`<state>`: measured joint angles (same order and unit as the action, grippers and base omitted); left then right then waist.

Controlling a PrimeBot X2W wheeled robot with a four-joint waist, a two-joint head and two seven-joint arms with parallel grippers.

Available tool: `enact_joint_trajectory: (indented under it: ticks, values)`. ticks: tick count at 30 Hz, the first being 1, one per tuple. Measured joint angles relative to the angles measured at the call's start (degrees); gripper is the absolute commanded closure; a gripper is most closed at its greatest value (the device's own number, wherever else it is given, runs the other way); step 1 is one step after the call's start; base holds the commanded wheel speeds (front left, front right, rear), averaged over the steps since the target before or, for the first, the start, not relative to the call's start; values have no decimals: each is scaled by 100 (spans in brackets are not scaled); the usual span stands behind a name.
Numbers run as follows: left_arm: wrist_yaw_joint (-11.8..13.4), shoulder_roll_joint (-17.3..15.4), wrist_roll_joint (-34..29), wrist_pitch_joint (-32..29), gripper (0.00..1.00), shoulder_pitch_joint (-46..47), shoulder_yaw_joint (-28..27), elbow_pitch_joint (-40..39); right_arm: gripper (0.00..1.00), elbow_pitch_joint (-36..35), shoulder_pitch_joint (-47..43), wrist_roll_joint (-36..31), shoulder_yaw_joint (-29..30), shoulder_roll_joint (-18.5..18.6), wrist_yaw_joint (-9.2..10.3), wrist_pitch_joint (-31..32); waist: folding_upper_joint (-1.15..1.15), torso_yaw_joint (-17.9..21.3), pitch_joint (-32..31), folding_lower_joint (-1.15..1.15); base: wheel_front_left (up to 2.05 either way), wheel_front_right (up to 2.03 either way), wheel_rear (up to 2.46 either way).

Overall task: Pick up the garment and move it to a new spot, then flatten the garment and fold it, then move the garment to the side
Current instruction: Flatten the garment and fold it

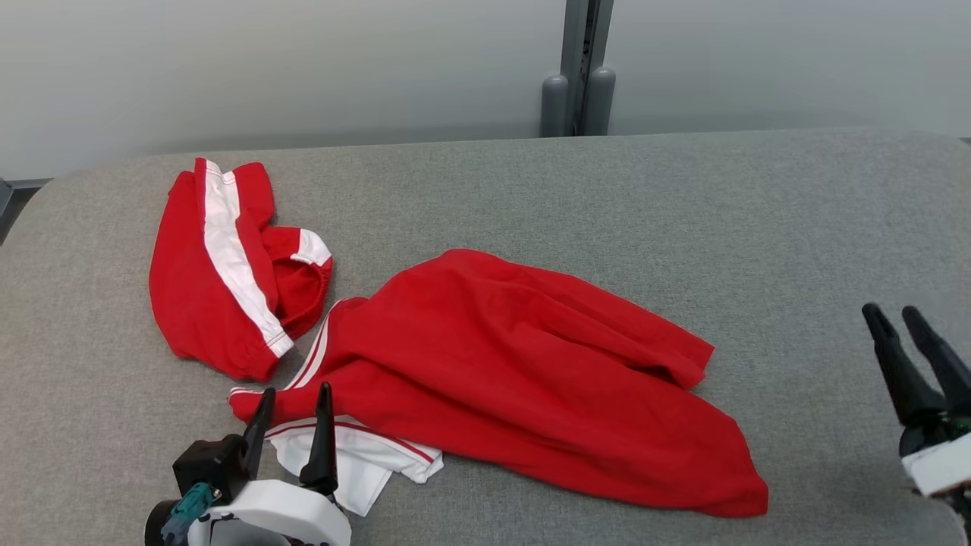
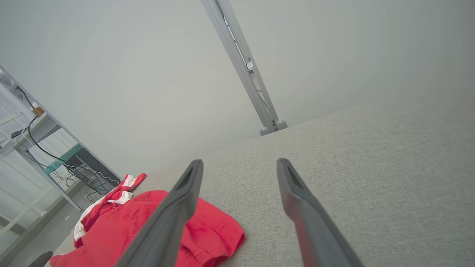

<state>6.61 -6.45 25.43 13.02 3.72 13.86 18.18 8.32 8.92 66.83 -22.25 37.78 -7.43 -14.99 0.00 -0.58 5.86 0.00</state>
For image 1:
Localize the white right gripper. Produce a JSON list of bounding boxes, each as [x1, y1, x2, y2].
[[863, 303, 971, 497]]

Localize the grey cylindrical post foot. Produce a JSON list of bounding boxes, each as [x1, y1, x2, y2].
[[583, 67, 616, 137], [540, 74, 570, 138]]

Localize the red jersey with white panels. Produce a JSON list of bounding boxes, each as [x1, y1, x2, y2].
[[229, 249, 769, 519]]

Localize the teal camera cable connector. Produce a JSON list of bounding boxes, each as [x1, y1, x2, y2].
[[161, 482, 217, 545]]

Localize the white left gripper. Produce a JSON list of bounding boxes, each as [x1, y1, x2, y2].
[[187, 382, 352, 546]]

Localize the grey metal partition post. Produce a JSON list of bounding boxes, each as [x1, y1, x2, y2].
[[561, 0, 615, 137]]

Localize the red shorts with white stripe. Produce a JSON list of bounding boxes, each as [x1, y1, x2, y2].
[[149, 158, 335, 382]]

